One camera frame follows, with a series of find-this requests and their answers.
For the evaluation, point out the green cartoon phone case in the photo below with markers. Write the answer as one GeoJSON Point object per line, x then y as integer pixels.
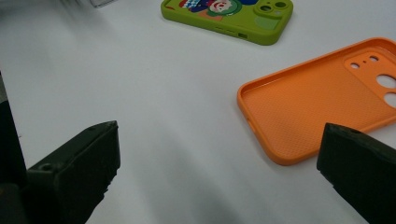
{"type": "Point", "coordinates": [243, 23]}

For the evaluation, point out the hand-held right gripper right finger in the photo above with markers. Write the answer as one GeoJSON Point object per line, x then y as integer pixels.
{"type": "Point", "coordinates": [361, 168]}

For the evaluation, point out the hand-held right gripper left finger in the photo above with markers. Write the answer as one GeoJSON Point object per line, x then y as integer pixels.
{"type": "Point", "coordinates": [77, 168]}

